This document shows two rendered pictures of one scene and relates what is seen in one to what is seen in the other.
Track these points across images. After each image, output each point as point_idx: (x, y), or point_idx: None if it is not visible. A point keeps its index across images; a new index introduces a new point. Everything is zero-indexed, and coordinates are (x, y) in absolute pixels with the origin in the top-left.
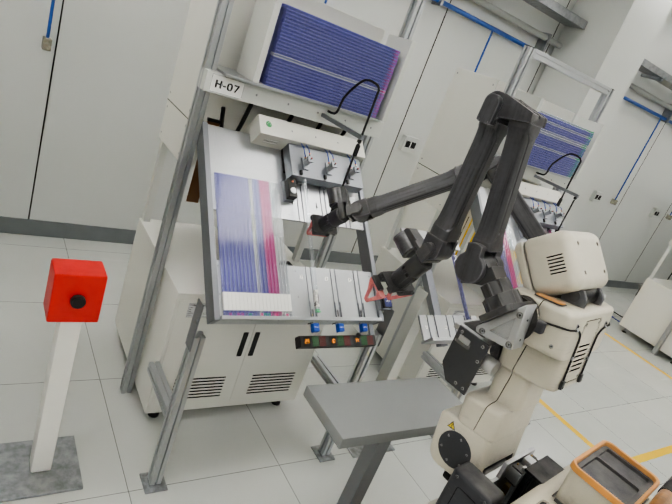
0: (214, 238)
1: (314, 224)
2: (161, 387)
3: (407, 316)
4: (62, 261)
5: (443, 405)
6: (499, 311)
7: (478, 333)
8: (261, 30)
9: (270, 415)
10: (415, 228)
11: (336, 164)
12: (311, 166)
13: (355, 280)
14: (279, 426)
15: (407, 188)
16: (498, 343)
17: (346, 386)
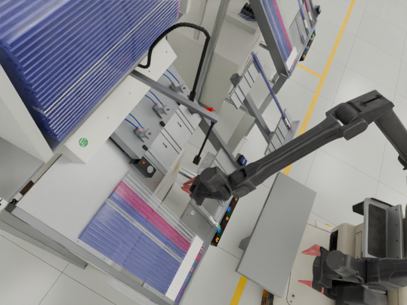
0: (131, 280)
1: (197, 201)
2: (133, 298)
3: (238, 129)
4: None
5: (298, 199)
6: None
7: (380, 256)
8: None
9: (167, 203)
10: (349, 255)
11: (168, 107)
12: (146, 127)
13: (218, 166)
14: (177, 206)
15: (288, 156)
16: None
17: (252, 244)
